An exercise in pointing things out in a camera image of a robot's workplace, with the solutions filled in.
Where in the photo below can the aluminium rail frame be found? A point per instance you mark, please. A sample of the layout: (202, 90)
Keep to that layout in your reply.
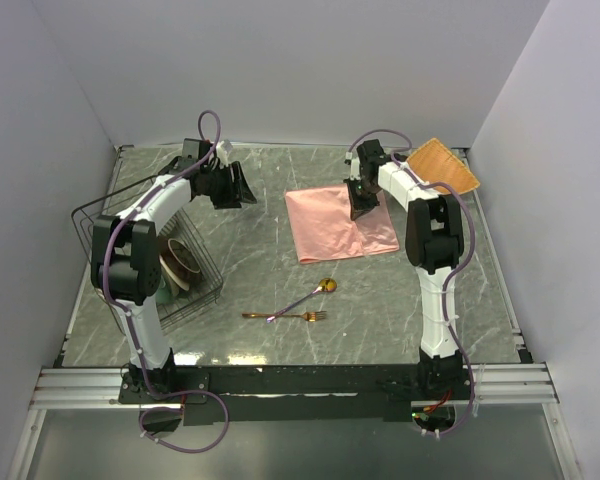
(98, 388)

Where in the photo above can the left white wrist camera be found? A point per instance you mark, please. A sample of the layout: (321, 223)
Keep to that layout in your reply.
(223, 150)

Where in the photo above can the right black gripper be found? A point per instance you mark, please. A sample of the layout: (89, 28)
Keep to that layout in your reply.
(358, 207)

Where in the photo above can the black wire dish rack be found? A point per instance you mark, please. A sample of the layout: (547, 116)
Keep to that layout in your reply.
(173, 312)

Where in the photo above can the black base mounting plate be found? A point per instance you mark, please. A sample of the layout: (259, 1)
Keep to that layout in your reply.
(213, 394)

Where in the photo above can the gold spoon with purple handle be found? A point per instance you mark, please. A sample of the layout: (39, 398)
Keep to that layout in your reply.
(326, 285)

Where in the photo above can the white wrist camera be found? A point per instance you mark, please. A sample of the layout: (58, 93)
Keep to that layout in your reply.
(223, 150)
(350, 162)

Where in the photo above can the rose gold fork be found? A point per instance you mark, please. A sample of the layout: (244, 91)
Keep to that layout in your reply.
(307, 316)

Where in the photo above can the brown ceramic plate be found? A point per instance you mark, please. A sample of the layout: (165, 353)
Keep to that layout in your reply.
(179, 267)

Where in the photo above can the pink satin napkin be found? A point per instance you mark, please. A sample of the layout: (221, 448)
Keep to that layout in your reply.
(322, 229)

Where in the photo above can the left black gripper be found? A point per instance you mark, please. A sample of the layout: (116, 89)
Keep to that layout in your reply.
(236, 192)

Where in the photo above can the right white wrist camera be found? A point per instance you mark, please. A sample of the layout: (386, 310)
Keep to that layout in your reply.
(350, 162)

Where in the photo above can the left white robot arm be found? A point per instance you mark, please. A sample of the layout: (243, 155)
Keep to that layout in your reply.
(125, 253)

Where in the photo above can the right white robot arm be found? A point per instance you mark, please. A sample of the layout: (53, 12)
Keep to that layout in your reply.
(434, 239)

